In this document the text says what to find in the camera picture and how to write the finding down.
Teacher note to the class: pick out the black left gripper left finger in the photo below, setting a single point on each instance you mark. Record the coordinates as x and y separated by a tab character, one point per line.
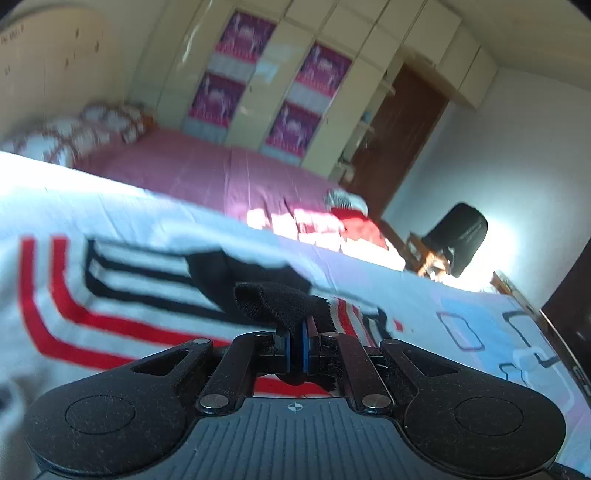
286	359

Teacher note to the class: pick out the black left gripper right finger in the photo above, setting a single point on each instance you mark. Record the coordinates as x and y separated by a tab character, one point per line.
310	345

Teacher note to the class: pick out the white red black striped sweater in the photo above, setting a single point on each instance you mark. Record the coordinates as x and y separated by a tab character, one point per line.
75	306

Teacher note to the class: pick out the white pink folded garment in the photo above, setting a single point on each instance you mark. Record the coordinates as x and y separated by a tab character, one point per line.
321	229

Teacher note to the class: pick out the red garment on bed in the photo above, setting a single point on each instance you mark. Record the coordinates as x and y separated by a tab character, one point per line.
357	226

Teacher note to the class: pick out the wooden chair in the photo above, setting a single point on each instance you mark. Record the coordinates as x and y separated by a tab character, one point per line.
420	259

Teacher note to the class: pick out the grey white folded garment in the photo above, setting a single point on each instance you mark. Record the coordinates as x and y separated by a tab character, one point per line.
342	199

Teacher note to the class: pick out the light blue patterned bedsheet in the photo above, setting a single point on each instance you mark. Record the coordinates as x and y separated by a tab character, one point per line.
489	332

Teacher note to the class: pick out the pink bed cover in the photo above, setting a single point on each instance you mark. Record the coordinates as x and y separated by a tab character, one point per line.
228	180

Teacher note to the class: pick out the lower right pink poster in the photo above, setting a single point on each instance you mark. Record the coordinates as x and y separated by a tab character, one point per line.
293	129

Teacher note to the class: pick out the pink poster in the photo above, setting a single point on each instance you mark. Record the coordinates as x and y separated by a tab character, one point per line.
323	70
216	100
245	37
293	129

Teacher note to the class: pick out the lower left pink poster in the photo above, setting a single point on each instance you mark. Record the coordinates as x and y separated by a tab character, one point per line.
216	100

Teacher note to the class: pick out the brown wooden door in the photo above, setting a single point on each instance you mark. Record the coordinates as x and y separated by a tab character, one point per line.
401	127

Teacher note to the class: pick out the cream wardrobe with doors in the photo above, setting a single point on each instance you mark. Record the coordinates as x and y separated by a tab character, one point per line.
378	36

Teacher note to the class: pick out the upper right pink poster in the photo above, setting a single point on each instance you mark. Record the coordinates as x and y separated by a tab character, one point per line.
323	70

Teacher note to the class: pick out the far patterned pillow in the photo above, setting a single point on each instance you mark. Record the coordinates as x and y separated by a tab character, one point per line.
128	121

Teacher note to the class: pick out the patterned pillow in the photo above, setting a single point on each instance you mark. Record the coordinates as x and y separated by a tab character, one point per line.
64	141
128	121

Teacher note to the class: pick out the upper left pink poster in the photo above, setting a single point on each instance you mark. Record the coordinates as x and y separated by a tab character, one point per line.
245	37

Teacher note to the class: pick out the near patterned pillow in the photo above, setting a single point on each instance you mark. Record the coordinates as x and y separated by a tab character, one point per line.
64	141

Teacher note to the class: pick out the round cream wooden board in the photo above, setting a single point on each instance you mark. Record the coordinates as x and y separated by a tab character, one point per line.
55	61

